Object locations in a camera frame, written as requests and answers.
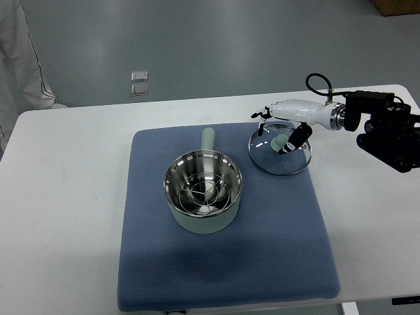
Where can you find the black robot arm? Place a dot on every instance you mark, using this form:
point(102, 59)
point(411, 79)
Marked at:
point(391, 134)

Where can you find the metal floor plate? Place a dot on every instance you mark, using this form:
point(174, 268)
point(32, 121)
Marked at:
point(139, 75)
point(139, 89)

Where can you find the person in white coat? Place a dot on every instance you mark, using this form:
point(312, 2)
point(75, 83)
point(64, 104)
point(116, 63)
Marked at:
point(19, 57)

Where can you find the green pot steel interior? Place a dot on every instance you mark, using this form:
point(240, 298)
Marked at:
point(200, 164)

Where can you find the upper metal floor plate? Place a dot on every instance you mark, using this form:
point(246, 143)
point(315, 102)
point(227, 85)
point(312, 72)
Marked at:
point(139, 75)

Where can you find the brown cardboard box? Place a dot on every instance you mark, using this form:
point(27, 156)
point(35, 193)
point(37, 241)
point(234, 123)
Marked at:
point(396, 7)

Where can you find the glass lid green knob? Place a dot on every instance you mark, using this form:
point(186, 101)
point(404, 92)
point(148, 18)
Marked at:
point(263, 150)

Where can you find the black table control panel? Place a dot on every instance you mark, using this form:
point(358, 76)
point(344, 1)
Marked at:
point(406, 300)

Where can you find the white table leg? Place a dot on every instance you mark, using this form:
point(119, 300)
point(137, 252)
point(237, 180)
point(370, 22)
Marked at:
point(349, 308)

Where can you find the blue quilted mat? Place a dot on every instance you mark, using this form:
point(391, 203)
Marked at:
point(275, 250)

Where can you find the lower metal floor plate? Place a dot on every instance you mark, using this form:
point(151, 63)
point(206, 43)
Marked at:
point(139, 89)

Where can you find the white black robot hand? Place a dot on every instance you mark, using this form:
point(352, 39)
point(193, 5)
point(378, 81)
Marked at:
point(300, 111)

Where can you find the wire steamer rack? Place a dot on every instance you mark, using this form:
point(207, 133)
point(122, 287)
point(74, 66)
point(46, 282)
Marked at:
point(203, 197)

